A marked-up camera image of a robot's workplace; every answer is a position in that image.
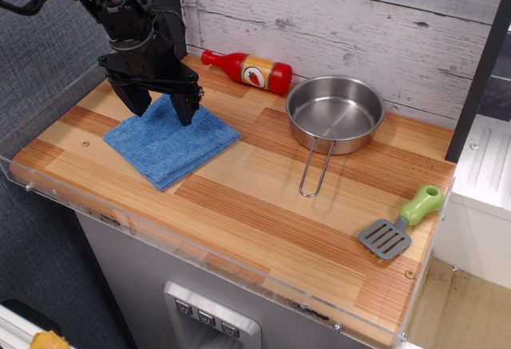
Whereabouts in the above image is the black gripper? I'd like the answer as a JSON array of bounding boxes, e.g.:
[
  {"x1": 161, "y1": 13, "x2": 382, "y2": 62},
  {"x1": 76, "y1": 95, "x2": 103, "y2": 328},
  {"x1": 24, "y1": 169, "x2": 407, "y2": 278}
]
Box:
[{"x1": 98, "y1": 34, "x2": 203, "y2": 126}]

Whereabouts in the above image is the blue microfiber napkin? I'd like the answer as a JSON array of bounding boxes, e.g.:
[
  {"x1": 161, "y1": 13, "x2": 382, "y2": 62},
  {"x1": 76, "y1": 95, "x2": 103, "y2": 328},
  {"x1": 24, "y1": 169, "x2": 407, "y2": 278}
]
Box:
[{"x1": 103, "y1": 96, "x2": 240, "y2": 191}]

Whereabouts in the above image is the steel pan with wire handle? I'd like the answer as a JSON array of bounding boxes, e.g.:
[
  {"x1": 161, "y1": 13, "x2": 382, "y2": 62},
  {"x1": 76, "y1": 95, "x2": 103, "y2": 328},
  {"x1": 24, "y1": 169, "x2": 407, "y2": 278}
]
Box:
[{"x1": 285, "y1": 76, "x2": 386, "y2": 198}]

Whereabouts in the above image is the green handled grey toy spatula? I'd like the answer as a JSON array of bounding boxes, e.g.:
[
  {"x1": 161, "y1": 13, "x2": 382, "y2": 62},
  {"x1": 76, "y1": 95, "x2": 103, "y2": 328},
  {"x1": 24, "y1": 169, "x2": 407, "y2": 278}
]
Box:
[{"x1": 358, "y1": 184, "x2": 445, "y2": 260}]

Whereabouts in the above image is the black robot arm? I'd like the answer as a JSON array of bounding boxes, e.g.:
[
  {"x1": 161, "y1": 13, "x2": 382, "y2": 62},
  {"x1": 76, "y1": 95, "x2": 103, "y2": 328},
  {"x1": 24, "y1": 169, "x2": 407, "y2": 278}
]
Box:
[{"x1": 1, "y1": 0, "x2": 204, "y2": 125}]

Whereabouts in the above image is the red toy sauce bottle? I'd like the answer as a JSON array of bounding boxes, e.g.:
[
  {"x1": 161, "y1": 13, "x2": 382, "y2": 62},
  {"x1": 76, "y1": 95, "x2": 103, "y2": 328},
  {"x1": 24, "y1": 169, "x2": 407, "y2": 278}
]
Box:
[{"x1": 200, "y1": 50, "x2": 293, "y2": 94}]

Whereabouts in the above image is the grey toy fridge cabinet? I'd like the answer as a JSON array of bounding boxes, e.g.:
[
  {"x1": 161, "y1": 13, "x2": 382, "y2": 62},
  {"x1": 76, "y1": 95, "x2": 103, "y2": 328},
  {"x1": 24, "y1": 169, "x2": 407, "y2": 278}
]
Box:
[{"x1": 77, "y1": 214, "x2": 364, "y2": 348}]

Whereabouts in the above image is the silver dispenser panel with buttons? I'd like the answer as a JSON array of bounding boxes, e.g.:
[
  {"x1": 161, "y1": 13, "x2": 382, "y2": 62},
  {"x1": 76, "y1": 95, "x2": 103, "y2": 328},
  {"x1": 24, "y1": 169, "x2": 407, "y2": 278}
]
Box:
[{"x1": 164, "y1": 280, "x2": 263, "y2": 348}]

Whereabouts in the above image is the yellow object at corner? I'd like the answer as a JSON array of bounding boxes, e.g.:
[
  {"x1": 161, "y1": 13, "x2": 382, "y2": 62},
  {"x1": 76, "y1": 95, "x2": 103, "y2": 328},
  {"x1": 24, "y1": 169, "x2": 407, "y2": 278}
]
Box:
[{"x1": 29, "y1": 331, "x2": 71, "y2": 349}]

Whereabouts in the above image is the white toy sink unit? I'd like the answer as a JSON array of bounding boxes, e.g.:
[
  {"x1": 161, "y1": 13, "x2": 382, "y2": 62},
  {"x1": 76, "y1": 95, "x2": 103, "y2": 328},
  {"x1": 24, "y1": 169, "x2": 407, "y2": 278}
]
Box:
[{"x1": 434, "y1": 115, "x2": 510, "y2": 288}]

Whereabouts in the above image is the dark right post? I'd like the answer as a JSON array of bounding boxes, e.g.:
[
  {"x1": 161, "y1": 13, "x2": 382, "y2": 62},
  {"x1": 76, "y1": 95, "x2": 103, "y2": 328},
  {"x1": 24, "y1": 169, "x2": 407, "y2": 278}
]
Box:
[{"x1": 445, "y1": 0, "x2": 510, "y2": 163}]

